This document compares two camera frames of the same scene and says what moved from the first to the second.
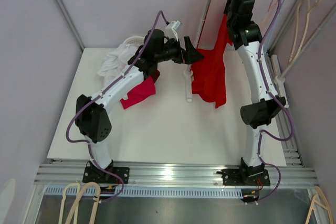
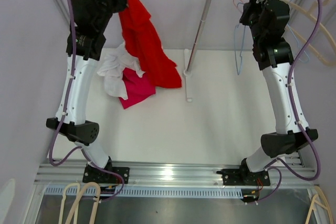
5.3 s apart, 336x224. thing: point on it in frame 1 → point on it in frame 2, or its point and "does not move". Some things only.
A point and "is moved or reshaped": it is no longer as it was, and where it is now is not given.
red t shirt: x=208 y=77 → x=143 y=40
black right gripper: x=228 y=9 → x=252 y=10
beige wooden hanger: x=293 y=54 → x=313 y=10
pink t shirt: x=139 y=93 does not move
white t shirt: x=115 y=62 does not move
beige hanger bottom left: x=95 y=205 does not move
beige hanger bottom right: x=326 y=206 does not move
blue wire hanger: x=275 y=20 is moved or reshaped
